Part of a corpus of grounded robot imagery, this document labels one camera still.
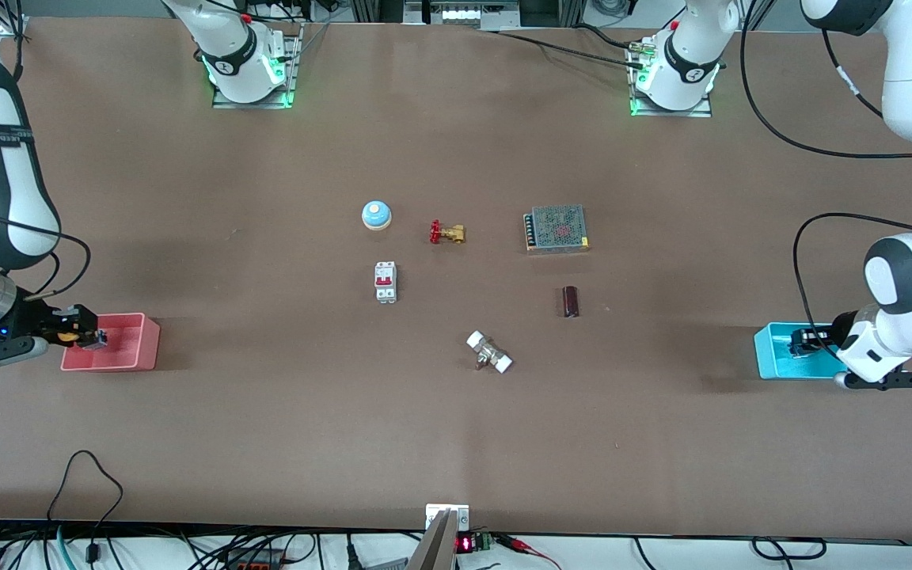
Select grey metal bar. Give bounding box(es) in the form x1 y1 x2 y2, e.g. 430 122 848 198
408 511 458 570

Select black cable to base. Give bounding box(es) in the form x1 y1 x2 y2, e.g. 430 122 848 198
476 24 647 68

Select pink plastic box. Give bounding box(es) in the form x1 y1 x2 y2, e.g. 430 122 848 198
60 313 162 373

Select metal valve white caps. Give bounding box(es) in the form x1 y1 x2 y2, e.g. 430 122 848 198
465 330 514 374

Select white circuit breaker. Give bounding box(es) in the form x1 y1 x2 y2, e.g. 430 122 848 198
374 260 398 304

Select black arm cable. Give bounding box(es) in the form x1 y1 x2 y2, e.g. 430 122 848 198
0 194 93 303
739 0 912 349

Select aluminium frame corner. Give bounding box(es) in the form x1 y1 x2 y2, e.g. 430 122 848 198
0 0 29 36

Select thick black coiled cable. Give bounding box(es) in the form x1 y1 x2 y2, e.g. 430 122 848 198
751 536 827 562

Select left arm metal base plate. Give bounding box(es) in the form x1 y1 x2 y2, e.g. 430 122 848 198
629 40 713 118

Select red clip lead cable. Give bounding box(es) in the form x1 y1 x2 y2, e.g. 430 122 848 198
496 534 561 570

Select yellow push button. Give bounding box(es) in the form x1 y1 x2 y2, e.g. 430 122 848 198
56 326 108 351

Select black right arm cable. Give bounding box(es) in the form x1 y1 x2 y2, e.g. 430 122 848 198
0 194 93 303

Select metal mesh power supply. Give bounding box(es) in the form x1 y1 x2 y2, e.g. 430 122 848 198
524 204 591 255

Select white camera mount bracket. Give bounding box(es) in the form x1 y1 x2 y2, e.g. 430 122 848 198
425 503 470 533

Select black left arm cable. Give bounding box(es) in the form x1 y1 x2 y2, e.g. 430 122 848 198
739 0 912 349

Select white device with slots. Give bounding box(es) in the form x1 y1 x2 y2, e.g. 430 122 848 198
405 0 520 29

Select cyan plastic box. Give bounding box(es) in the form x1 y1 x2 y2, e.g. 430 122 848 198
754 321 849 381

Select thin black looped cable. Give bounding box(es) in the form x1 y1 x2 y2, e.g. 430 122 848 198
46 450 124 547

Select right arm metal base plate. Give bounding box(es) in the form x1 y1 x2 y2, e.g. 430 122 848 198
212 22 303 109

